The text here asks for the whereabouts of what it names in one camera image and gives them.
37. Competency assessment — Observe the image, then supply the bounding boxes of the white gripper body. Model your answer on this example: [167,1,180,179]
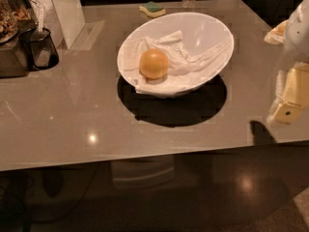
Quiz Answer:
[284,0,309,68]

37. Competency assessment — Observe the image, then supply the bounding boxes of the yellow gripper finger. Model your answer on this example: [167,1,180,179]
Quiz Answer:
[264,20,287,44]
[267,63,309,126]

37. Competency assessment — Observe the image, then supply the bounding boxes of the orange fruit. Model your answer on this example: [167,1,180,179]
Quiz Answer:
[139,49,169,79]

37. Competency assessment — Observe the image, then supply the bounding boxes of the white bowl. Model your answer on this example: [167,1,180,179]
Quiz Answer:
[118,13,234,97]

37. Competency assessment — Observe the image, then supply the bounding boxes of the white paper towel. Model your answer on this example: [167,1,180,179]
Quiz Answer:
[118,31,234,97]

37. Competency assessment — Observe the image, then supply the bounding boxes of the green yellow sponge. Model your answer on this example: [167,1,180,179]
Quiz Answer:
[139,2,166,18]

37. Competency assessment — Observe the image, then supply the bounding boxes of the white utensil in cup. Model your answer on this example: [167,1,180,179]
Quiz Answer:
[32,1,44,41]

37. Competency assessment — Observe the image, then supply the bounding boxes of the black mesh cup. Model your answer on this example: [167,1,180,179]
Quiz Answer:
[19,28,59,71]

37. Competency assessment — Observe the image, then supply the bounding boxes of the glass jar of snacks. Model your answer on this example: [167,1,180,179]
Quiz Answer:
[0,0,31,44]

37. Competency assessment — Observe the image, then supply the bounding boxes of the dark metal box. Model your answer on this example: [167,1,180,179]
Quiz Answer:
[0,37,30,78]

